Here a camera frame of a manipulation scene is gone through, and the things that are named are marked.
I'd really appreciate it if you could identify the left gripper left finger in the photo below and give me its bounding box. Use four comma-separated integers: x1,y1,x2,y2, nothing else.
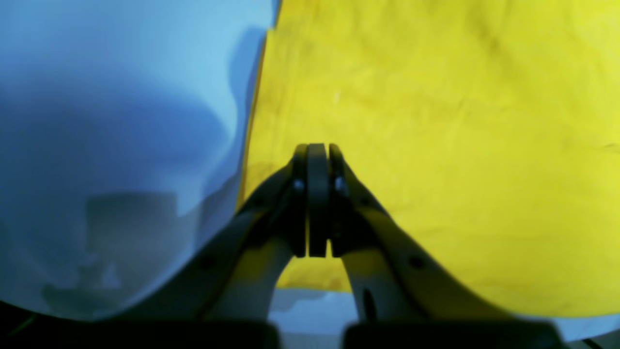
111,144,308,349

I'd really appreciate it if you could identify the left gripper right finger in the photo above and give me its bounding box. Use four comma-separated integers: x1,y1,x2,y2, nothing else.
309,144,565,349

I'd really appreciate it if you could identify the orange t-shirt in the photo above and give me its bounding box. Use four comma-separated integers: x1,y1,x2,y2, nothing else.
244,0,620,317

